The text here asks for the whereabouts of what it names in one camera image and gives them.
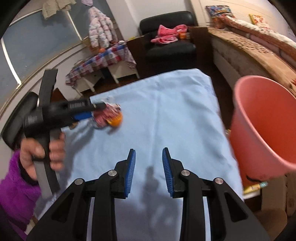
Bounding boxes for red foil wrapper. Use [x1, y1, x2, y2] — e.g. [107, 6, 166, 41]
[92, 97, 122, 129]

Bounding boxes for orange plastic wrapper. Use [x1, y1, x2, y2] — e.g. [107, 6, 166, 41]
[106, 113, 123, 128]

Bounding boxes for purple sleeve forearm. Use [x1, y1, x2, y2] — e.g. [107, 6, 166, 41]
[1, 150, 41, 240]

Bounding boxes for pink plastic trash bucket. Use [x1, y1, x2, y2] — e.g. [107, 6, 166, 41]
[230, 75, 295, 186]

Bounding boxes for left hand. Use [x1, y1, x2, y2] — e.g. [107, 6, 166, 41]
[20, 132, 66, 181]

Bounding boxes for checkered cloth side table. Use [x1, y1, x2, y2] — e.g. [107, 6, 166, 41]
[65, 40, 137, 89]

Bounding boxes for light blue tablecloth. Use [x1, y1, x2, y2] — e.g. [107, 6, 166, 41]
[59, 69, 243, 240]

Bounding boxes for hanging pink puffer jacket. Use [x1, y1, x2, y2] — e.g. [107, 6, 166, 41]
[88, 6, 118, 49]

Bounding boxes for hanging pink hat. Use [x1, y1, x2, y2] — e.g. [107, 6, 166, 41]
[81, 0, 93, 6]

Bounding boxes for hanging beige jacket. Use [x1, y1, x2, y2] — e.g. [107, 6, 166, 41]
[42, 0, 76, 20]

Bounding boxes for pink clothes on armchair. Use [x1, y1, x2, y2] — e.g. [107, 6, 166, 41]
[151, 24, 188, 44]

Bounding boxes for orange box on armchair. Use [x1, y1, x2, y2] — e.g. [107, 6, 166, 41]
[179, 32, 191, 40]

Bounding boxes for black leather armchair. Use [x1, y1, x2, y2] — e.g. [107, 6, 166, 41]
[139, 10, 198, 70]

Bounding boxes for bed with brown blanket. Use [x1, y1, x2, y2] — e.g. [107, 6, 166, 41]
[208, 27, 295, 95]

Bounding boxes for colourful patterned pillow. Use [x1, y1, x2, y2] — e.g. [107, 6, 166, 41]
[205, 5, 235, 29]

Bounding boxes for red dotted quilt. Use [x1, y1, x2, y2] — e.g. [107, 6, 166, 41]
[219, 16, 295, 66]

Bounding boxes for yellow floral pillow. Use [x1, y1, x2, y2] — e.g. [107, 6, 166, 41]
[249, 14, 269, 28]

